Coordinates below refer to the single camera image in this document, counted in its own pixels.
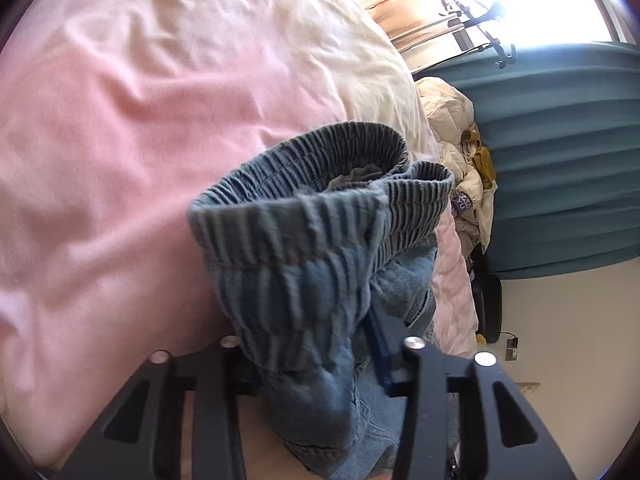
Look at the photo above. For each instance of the mustard yellow garment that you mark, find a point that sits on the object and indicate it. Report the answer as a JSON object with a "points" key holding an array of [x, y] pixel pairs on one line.
{"points": [[485, 160]]}

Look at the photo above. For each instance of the beige hanging garment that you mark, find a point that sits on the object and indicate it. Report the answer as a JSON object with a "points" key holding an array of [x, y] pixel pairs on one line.
{"points": [[400, 5]]}

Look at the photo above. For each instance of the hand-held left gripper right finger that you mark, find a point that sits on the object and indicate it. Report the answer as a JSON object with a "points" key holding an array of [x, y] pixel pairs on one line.
{"points": [[382, 355]]}

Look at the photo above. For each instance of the wall socket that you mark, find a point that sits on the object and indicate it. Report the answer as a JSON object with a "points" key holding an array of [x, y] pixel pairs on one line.
{"points": [[511, 347]]}

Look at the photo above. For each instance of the blue denim jeans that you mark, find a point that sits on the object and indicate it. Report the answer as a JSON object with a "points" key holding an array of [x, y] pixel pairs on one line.
{"points": [[300, 270]]}

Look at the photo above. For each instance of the teal curtain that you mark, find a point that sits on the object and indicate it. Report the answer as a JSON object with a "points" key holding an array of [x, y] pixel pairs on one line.
{"points": [[560, 160]]}

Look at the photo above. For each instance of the black armchair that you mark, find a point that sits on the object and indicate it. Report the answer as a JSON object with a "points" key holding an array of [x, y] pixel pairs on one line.
{"points": [[492, 305]]}

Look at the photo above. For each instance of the cream quilt pile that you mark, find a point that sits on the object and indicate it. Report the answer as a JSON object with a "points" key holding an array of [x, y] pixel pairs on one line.
{"points": [[450, 110]]}

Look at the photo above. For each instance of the pastel pink bed blanket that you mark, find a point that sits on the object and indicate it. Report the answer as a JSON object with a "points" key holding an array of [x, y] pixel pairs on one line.
{"points": [[125, 135]]}

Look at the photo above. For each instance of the window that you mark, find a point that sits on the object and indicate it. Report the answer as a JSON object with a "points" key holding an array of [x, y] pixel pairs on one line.
{"points": [[540, 0]]}

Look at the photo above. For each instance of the garment steamer stand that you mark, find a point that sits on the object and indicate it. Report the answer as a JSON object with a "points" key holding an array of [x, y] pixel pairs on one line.
{"points": [[475, 12]]}

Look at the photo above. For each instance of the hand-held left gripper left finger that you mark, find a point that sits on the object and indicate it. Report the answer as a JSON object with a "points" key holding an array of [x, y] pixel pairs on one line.
{"points": [[220, 370]]}

